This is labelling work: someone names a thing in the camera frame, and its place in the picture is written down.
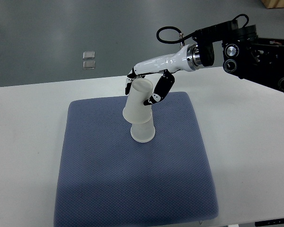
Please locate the white paper cup on mat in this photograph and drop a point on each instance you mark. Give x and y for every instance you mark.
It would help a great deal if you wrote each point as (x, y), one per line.
(143, 132)

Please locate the metal floor plate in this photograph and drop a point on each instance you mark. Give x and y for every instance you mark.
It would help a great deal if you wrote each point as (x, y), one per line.
(89, 55)
(89, 64)

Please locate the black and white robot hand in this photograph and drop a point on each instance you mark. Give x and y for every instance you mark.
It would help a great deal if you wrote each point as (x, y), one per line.
(167, 65)

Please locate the blue textured mat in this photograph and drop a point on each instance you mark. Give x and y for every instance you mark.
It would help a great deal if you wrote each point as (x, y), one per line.
(107, 179)

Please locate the black control panel strip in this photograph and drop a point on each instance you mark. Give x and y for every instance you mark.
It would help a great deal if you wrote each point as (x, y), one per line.
(269, 222)

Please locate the brown wooden furniture corner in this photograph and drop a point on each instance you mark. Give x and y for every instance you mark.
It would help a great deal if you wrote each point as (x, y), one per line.
(273, 4)

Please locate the upper metal floor plate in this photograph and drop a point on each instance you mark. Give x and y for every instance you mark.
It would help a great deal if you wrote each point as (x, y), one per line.
(89, 55)

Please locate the white paper cup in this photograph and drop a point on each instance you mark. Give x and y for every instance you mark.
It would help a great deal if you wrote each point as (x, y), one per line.
(143, 132)
(135, 112)

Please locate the lower metal floor plate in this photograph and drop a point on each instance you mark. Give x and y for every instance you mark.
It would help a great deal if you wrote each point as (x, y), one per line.
(89, 64)

